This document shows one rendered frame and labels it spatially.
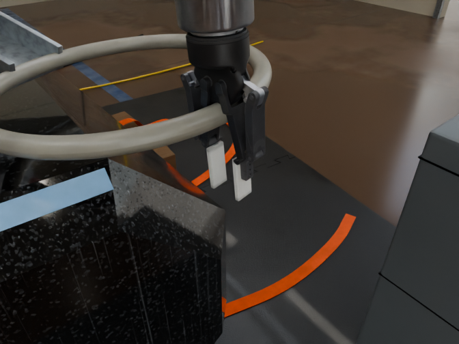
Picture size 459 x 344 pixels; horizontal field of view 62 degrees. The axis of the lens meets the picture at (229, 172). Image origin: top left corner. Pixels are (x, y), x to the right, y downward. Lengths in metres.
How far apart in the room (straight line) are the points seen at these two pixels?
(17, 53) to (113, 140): 0.50
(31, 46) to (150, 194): 0.42
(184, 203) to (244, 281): 0.74
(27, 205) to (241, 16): 0.40
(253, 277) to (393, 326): 0.55
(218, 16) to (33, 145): 0.26
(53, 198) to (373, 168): 1.74
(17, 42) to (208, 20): 0.60
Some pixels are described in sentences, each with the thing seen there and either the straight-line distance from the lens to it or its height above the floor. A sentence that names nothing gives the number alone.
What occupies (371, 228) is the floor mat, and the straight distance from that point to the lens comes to 1.73.
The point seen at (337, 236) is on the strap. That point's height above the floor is 0.02.
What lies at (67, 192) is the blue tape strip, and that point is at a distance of 0.64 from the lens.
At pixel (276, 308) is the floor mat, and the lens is 1.39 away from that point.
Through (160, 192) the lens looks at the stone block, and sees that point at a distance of 0.72.
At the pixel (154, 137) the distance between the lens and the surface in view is 0.46.
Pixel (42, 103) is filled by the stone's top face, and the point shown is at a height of 0.80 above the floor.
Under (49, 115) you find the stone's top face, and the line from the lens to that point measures 0.83.
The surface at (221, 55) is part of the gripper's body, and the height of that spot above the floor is 1.00.
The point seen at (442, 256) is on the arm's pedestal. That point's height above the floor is 0.55.
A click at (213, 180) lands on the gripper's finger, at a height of 0.80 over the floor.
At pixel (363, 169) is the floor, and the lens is 2.10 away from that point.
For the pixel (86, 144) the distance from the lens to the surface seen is 0.47.
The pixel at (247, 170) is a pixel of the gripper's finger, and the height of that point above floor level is 0.85.
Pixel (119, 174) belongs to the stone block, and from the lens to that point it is 0.66.
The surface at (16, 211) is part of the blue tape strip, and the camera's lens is 0.63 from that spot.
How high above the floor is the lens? 1.15
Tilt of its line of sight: 36 degrees down
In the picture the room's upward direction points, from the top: straight up
